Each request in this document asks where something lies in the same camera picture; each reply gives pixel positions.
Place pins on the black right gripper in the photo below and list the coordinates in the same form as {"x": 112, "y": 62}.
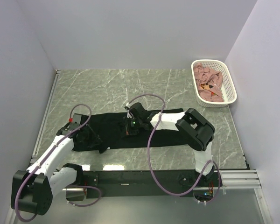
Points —
{"x": 129, "y": 131}

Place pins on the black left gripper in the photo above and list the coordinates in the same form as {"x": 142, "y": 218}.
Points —
{"x": 94, "y": 136}

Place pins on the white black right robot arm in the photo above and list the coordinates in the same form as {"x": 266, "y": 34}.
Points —
{"x": 191, "y": 126}

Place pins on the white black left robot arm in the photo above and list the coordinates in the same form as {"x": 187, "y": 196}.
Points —
{"x": 33, "y": 189}

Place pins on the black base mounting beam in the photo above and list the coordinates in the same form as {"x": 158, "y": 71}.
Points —
{"x": 78, "y": 194}

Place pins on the pink t shirt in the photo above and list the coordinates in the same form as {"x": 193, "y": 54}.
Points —
{"x": 209, "y": 83}

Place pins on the white perforated plastic basket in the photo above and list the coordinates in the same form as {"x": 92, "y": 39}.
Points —
{"x": 228, "y": 88}

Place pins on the aluminium extrusion rail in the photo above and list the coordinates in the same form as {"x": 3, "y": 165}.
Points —
{"x": 240, "y": 179}

